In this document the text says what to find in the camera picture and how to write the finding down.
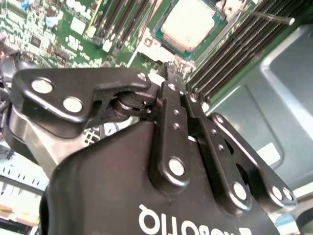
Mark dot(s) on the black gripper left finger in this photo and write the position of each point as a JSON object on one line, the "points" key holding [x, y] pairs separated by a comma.
{"points": [[73, 83]]}

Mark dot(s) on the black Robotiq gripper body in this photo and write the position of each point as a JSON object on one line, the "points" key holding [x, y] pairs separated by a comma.
{"points": [[110, 183]]}

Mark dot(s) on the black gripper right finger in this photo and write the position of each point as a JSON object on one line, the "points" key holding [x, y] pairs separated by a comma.
{"points": [[220, 159]]}

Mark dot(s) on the metal socket cover frame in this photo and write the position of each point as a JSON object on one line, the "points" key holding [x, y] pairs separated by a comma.
{"points": [[159, 54]]}

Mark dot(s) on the silver-topped CPU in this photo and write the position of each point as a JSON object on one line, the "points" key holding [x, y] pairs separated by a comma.
{"points": [[188, 27]]}

